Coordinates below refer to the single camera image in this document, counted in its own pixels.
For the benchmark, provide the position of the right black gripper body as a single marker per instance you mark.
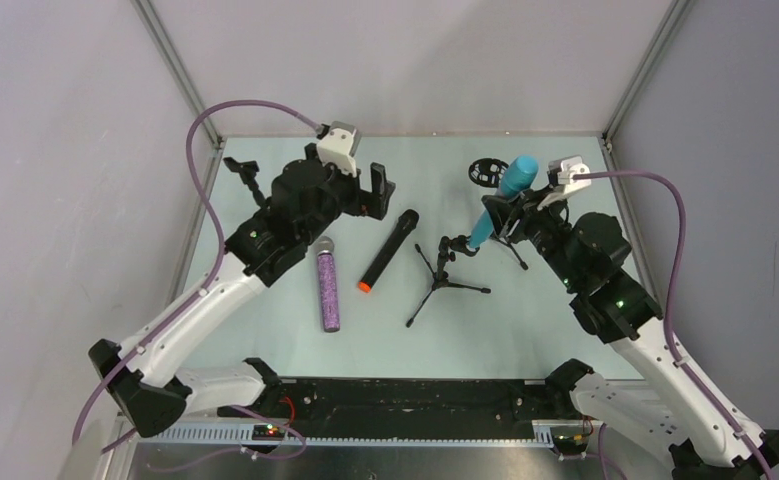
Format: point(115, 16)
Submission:
point(518, 210)

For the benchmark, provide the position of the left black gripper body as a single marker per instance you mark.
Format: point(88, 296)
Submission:
point(312, 163)

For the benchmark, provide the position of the teal blue microphone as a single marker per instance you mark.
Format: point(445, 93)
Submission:
point(508, 180)

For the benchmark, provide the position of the black microphone orange cap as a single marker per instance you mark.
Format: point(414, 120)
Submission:
point(404, 225)

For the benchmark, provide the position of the black small tripod stand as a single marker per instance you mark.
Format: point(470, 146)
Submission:
point(446, 252)

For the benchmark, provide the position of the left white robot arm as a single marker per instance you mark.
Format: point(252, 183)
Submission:
point(145, 375)

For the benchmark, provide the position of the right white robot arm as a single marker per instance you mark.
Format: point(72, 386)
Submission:
point(686, 433)

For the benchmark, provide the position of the black round-base mic stand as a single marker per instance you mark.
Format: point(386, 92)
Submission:
point(247, 172)

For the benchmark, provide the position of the purple glitter microphone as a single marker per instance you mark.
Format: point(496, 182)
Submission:
point(327, 285)

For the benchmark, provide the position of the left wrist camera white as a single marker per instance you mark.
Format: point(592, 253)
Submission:
point(338, 147)

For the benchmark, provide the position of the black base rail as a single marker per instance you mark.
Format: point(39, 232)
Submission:
point(404, 409)

